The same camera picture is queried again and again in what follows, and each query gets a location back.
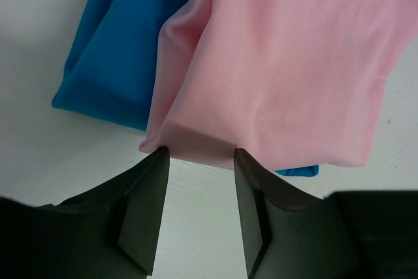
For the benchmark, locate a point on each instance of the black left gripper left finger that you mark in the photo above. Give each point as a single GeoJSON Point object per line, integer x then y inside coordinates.
{"type": "Point", "coordinates": [109, 231]}

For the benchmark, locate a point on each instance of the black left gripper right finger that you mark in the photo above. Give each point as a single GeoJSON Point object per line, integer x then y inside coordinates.
{"type": "Point", "coordinates": [288, 233]}

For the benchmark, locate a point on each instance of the pink t shirt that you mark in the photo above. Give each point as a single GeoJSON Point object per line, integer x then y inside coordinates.
{"type": "Point", "coordinates": [294, 82]}

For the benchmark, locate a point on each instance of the blue folded t shirt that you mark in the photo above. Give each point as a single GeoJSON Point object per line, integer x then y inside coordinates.
{"type": "Point", "coordinates": [121, 47]}

